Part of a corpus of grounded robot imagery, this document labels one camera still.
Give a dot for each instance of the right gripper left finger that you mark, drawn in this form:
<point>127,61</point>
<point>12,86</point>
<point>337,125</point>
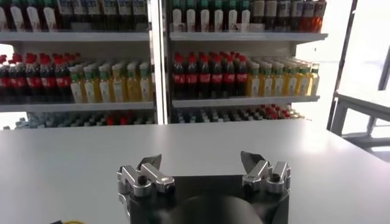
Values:
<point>153,176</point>

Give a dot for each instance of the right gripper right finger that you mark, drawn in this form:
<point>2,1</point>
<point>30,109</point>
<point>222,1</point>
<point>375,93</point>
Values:
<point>260,172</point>

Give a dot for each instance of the grey metal shelf rack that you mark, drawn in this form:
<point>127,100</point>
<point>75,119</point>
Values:
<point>76,106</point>
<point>243,102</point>

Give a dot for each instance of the yellow juice bottle green label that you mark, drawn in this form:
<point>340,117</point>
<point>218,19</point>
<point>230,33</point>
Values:
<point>146,85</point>
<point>90,88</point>
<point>119,86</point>
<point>134,85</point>
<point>76,88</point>
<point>278,83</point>
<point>314,82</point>
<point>253,83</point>
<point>105,88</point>
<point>266,83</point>
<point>291,83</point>
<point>302,83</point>

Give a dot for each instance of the dark slanted pole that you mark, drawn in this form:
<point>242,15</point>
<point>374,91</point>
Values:
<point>342,61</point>

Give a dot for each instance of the dark tea bottle white label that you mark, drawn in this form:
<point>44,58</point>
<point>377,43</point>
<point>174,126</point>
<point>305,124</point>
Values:
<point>232,18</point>
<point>191,18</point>
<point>245,18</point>
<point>3,18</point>
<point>33,18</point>
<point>17,18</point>
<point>204,18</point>
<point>218,18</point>
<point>177,18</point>
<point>50,16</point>

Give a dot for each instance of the dark drink bottle beige label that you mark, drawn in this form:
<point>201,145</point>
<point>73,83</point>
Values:
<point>258,12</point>
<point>270,12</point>

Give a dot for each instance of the dark drink bottle navy label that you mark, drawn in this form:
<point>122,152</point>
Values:
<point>94,9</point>
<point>79,9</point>
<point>125,9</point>
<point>140,9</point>
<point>109,9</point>
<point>295,12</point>
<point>283,12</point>
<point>64,9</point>

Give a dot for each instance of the red drink bottle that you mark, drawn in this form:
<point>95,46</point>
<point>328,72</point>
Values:
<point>319,15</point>
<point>307,15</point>

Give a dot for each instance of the grey metal frame table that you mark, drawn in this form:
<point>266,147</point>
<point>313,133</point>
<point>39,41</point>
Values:
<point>359,103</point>

